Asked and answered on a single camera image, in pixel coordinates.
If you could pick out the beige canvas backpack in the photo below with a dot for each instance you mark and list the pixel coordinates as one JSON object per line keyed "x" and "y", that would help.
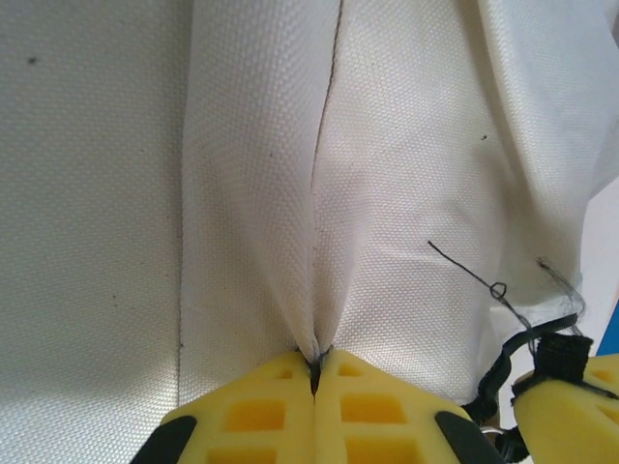
{"x": 145, "y": 145}

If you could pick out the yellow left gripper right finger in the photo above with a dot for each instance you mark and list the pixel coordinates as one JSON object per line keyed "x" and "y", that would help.
{"x": 377, "y": 415}

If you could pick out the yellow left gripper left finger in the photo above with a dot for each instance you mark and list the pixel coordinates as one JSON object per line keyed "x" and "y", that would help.
{"x": 251, "y": 411}

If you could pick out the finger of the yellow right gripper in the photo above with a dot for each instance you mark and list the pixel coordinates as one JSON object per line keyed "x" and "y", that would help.
{"x": 570, "y": 425}
{"x": 604, "y": 372}

